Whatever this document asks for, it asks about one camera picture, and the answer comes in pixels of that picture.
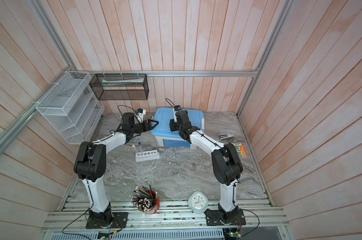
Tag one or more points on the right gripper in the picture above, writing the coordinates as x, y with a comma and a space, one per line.
173, 123

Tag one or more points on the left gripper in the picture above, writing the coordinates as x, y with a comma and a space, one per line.
150, 125

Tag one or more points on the blue plastic bin lid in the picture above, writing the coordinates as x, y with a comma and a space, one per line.
164, 115

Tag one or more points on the white plastic storage bin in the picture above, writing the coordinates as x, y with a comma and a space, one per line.
175, 142

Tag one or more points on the blue capped test tube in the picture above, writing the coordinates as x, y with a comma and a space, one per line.
140, 148

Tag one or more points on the white test tube rack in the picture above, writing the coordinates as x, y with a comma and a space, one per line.
147, 156

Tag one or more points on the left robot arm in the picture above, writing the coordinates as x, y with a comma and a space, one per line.
91, 163

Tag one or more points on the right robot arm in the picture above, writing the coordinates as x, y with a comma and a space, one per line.
227, 166

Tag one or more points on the grey stapler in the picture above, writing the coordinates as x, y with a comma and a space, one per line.
223, 136

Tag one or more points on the pack of coloured markers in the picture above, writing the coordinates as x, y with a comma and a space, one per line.
240, 150

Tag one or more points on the red cup of pencils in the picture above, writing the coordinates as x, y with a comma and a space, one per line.
146, 200

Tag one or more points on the white alarm clock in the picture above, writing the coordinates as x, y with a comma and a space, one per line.
198, 202

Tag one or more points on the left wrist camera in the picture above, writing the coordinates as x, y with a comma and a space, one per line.
140, 114

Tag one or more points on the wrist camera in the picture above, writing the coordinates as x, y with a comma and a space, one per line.
140, 114
176, 109

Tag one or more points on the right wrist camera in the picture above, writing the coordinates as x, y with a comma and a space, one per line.
176, 109

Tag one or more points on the black wire mesh basket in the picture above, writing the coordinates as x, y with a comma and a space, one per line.
121, 86

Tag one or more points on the white wire mesh shelf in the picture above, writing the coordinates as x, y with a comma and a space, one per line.
71, 111

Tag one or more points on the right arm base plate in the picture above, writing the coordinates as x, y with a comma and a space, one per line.
220, 217

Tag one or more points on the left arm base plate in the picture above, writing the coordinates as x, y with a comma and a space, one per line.
113, 219

